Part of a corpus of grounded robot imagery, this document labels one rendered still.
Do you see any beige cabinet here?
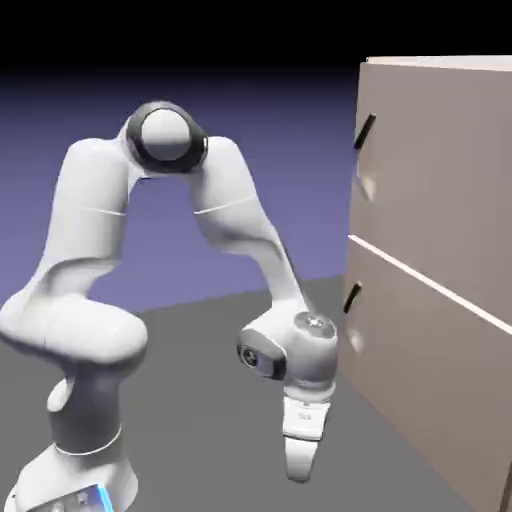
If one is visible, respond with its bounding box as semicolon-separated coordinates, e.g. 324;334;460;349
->
342;55;512;512

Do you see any beige cabinet door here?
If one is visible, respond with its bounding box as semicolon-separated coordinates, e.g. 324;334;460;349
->
348;61;512;324
342;241;512;512

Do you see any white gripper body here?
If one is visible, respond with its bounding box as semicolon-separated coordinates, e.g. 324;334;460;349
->
283;434;322;484

